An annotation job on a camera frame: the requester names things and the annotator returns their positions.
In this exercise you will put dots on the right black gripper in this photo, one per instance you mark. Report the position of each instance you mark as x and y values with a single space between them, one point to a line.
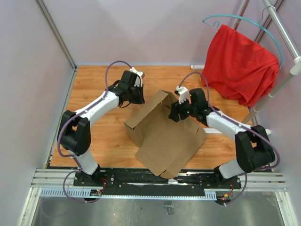
176 109

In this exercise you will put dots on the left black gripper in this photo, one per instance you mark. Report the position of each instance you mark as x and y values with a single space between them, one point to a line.
141 100

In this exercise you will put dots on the brown cardboard box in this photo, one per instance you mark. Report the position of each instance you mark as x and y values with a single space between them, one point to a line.
165 146

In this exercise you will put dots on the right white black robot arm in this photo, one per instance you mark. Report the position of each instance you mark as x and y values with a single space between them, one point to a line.
253 149

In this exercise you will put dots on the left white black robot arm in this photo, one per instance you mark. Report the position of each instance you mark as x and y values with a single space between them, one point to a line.
75 128

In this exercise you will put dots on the red cloth shirt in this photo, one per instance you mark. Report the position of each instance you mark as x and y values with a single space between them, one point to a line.
239 68

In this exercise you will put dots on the white clothes rack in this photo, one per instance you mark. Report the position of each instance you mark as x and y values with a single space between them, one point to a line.
274 17

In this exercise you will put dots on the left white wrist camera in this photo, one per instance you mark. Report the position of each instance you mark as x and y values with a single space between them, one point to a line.
139 78

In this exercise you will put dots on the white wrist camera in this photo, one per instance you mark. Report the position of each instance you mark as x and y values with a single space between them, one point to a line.
139 78
182 93

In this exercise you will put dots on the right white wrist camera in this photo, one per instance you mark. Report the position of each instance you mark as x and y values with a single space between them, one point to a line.
182 93

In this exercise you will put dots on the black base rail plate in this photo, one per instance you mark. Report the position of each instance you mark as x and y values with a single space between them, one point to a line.
139 181

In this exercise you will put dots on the grey slotted cable duct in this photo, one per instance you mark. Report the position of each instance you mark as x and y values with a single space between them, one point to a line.
92 193

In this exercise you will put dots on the aluminium frame post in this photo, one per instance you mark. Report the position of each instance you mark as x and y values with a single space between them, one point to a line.
48 18

